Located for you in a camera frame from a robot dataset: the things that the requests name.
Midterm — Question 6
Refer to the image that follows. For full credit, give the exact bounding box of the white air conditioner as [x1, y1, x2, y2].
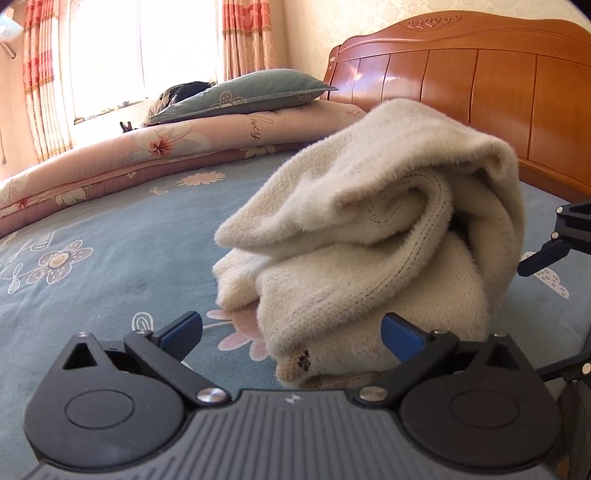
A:
[0, 18, 25, 59]

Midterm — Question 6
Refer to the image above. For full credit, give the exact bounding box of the cream knit sweater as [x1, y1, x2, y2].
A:
[212, 98, 527, 389]

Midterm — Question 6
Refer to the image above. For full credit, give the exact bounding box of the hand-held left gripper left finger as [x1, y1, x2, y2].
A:
[60, 311, 232, 407]

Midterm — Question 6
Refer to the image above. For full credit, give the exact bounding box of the orange patterned curtain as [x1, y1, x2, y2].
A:
[22, 0, 75, 163]
[222, 0, 278, 86]

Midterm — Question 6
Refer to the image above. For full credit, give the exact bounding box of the wooden headboard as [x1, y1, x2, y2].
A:
[323, 13, 591, 204]

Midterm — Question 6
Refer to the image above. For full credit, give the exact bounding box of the pink floral folded quilt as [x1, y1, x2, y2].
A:
[0, 99, 368, 238]

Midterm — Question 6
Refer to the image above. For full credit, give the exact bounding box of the dark cloth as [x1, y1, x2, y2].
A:
[158, 80, 218, 104]

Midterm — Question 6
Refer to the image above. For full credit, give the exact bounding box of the bright window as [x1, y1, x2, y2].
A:
[69, 0, 228, 125]

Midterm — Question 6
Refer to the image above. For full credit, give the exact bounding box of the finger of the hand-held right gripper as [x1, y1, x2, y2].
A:
[517, 200, 591, 278]
[536, 344, 591, 384]

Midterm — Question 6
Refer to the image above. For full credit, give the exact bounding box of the grey-blue floral pillow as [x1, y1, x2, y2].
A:
[148, 69, 339, 125]

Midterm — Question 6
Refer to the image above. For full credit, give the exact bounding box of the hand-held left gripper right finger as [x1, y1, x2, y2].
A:
[355, 312, 532, 407]

